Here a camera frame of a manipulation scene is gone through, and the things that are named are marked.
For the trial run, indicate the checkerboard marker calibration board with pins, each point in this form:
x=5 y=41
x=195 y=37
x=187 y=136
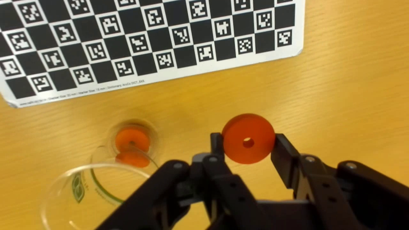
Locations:
x=137 y=41

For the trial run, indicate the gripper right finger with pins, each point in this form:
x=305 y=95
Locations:
x=335 y=195

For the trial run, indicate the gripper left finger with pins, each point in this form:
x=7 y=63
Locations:
x=166 y=191

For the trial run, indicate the clear plastic cup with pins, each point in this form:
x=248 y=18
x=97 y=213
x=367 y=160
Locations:
x=96 y=188

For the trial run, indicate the round orange block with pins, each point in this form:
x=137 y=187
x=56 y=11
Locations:
x=248 y=138
x=132 y=140

